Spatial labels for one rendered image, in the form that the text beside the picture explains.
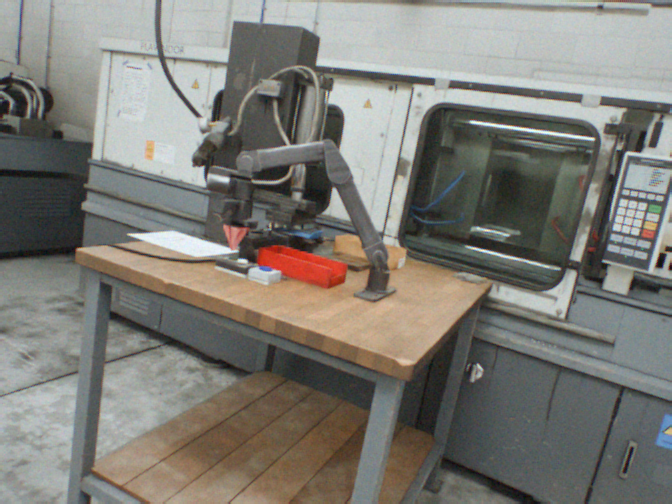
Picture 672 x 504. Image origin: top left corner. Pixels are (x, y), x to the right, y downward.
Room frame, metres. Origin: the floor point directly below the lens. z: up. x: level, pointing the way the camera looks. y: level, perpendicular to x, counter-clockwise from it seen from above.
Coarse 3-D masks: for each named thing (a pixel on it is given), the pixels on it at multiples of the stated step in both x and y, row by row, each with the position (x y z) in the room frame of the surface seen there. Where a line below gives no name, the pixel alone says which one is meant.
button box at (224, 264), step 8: (120, 248) 1.47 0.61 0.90; (128, 248) 1.46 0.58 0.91; (152, 256) 1.44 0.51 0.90; (160, 256) 1.44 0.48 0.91; (216, 264) 1.45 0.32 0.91; (224, 264) 1.44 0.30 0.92; (232, 264) 1.43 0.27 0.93; (240, 264) 1.43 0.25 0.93; (248, 264) 1.45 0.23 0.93; (256, 264) 1.47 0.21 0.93; (232, 272) 1.43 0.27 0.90; (240, 272) 1.42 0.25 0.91; (248, 272) 1.42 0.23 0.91
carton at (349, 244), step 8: (336, 240) 1.98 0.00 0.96; (344, 240) 1.97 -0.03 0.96; (352, 240) 2.08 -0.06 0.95; (336, 248) 1.98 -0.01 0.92; (344, 248) 1.97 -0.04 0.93; (352, 248) 1.96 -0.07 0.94; (360, 248) 1.94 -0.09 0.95; (392, 248) 2.02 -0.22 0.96; (400, 248) 2.00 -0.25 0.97; (360, 256) 1.94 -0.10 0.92; (392, 256) 1.89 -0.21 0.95; (400, 256) 2.00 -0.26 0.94; (392, 264) 1.89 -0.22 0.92; (400, 264) 1.96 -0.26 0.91
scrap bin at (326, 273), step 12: (264, 252) 1.55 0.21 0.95; (276, 252) 1.65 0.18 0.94; (288, 252) 1.64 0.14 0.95; (300, 252) 1.63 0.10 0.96; (264, 264) 1.54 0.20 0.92; (276, 264) 1.53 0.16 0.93; (288, 264) 1.51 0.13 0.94; (300, 264) 1.50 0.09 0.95; (312, 264) 1.48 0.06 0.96; (324, 264) 1.59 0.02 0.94; (336, 264) 1.58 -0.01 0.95; (288, 276) 1.51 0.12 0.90; (300, 276) 1.49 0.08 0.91; (312, 276) 1.48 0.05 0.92; (324, 276) 1.46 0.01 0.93; (336, 276) 1.51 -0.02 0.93
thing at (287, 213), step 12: (300, 168) 1.79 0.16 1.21; (300, 180) 1.79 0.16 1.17; (264, 192) 1.90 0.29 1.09; (300, 192) 1.79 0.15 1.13; (288, 204) 1.77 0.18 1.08; (300, 204) 1.76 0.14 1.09; (312, 204) 1.79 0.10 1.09; (276, 216) 1.71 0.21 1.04; (288, 216) 1.70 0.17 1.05; (300, 216) 1.75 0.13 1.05; (312, 216) 1.83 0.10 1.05
